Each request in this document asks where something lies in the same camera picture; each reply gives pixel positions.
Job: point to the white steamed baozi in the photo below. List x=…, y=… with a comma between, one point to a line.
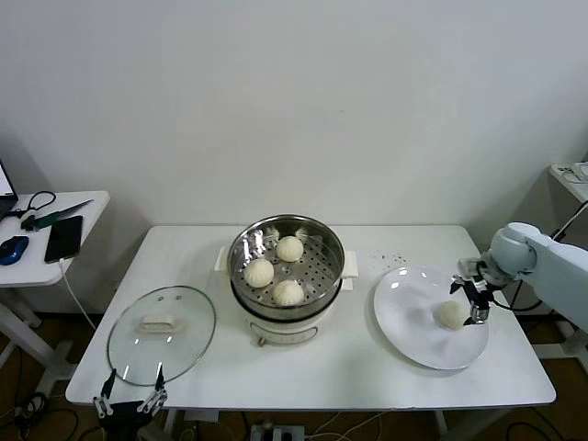
x=451, y=314
x=259, y=272
x=288, y=292
x=289, y=248

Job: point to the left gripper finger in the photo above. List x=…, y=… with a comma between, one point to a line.
x=160, y=381
x=109, y=383

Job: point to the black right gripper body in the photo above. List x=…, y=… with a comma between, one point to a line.
x=481, y=287

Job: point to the white power strip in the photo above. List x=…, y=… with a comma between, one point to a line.
x=572, y=173

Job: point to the white side table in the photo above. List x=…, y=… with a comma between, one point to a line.
x=27, y=273

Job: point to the green flat tool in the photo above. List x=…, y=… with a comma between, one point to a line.
x=59, y=215

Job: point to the blue computer mouse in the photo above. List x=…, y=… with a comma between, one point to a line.
x=14, y=249

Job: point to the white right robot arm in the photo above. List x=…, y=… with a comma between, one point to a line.
x=556, y=266

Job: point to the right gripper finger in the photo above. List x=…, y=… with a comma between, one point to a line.
x=480, y=312
x=456, y=287

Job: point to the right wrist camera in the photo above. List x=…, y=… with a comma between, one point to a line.
x=468, y=267

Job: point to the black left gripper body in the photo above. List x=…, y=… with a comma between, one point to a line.
x=124, y=418

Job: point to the black laptop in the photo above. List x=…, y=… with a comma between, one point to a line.
x=4, y=184

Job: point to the floor power strip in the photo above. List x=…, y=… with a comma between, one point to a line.
x=275, y=434

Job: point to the white round plate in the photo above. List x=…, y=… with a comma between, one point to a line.
x=404, y=321

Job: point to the stainless steel steamer basket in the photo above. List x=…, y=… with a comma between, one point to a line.
x=317, y=271

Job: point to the black smartphone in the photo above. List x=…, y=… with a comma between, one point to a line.
x=64, y=238

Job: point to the round glass pot lid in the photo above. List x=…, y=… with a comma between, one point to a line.
x=193, y=321

